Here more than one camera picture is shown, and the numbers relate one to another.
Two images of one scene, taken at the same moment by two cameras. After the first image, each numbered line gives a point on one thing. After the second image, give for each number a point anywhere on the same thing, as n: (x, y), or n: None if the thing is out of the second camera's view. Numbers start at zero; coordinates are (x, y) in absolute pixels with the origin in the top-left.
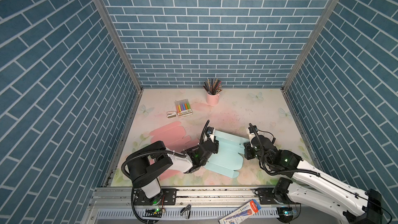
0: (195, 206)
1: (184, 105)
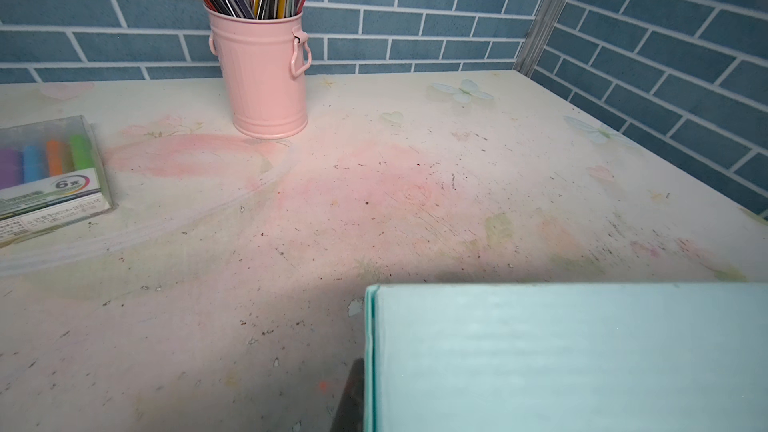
0: None
1: (52, 173)
